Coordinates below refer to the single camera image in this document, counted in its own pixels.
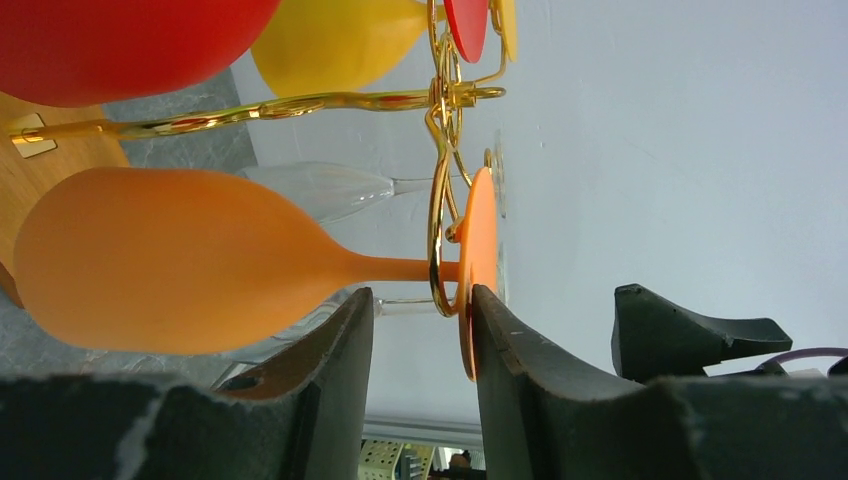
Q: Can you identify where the wooden rack base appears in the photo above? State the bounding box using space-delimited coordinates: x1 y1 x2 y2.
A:
1 94 129 307

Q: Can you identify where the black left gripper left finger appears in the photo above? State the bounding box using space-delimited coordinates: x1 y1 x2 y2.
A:
1 288 374 479

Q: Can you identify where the yellow wine glass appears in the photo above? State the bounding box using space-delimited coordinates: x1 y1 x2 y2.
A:
250 0 517 97

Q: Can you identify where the gold wire glass rack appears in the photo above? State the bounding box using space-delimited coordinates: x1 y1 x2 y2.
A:
8 21 504 316

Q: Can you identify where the orange wine glass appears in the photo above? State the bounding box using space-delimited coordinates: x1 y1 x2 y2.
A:
13 167 497 375

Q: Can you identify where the clear wine glass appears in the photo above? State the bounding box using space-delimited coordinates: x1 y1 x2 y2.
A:
213 287 435 388
236 146 509 225

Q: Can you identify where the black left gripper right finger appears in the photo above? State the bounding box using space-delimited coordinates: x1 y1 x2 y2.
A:
472 286 847 479

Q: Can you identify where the clear wine glass upper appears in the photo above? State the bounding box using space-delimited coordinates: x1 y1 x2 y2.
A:
236 146 509 225

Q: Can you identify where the clear wine glass lower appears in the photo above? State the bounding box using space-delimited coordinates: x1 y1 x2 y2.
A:
213 287 435 388

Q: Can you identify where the red wine glass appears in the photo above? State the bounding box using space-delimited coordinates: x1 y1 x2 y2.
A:
0 0 490 109

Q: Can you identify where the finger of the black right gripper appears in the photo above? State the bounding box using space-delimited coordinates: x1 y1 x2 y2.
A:
611 284 793 383

